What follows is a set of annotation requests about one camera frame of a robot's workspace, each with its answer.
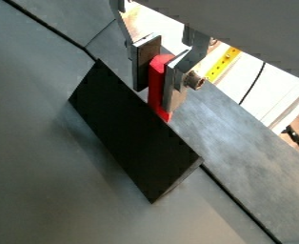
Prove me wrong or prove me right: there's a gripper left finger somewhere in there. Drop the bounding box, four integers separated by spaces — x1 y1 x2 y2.
109 0 161 92

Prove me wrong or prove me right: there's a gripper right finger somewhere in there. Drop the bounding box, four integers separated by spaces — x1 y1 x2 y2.
162 27 210 112

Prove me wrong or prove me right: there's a yellow perforated bar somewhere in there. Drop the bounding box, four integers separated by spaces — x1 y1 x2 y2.
204 47 240 83

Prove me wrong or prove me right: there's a red peg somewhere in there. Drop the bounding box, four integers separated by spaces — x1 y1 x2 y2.
148 54 174 122

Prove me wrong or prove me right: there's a black angled holder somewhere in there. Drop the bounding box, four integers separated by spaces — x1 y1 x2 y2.
69 61 204 202

